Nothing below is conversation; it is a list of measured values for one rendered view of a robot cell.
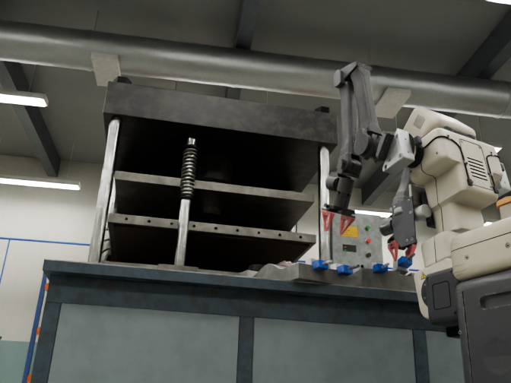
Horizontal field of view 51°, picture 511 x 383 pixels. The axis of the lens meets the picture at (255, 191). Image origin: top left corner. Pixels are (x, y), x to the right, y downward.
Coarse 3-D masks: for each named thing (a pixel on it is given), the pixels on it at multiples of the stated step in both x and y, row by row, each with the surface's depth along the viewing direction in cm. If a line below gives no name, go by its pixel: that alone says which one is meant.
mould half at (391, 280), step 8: (360, 272) 203; (368, 272) 203; (392, 272) 205; (360, 280) 202; (368, 280) 201; (376, 280) 202; (384, 280) 203; (392, 280) 203; (400, 280) 204; (408, 280) 205; (384, 288) 202; (392, 288) 202; (400, 288) 203; (408, 288) 204
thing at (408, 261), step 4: (404, 256) 206; (412, 256) 201; (400, 260) 207; (404, 260) 205; (408, 260) 204; (412, 260) 206; (396, 264) 208; (400, 264) 207; (404, 264) 206; (408, 264) 206; (396, 268) 207; (400, 268) 208; (404, 268) 208; (408, 268) 208; (400, 272) 209; (404, 272) 209
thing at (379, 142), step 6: (378, 138) 181; (384, 138) 173; (390, 138) 174; (378, 144) 179; (384, 144) 174; (390, 144) 175; (378, 150) 175; (384, 150) 174; (378, 156) 174; (384, 156) 175
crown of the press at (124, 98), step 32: (128, 96) 290; (160, 96) 294; (192, 96) 298; (128, 128) 299; (160, 128) 297; (192, 128) 296; (224, 128) 295; (256, 128) 299; (288, 128) 303; (320, 128) 308; (128, 160) 336; (160, 160) 334; (224, 160) 324; (256, 160) 329; (288, 160) 327
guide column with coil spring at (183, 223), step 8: (184, 176) 286; (192, 176) 287; (184, 184) 284; (184, 192) 282; (184, 200) 280; (184, 208) 278; (184, 216) 277; (184, 224) 275; (184, 232) 273; (176, 240) 273; (184, 240) 272; (176, 248) 271; (184, 248) 271; (176, 256) 269; (184, 256) 269; (176, 264) 267; (184, 264) 268
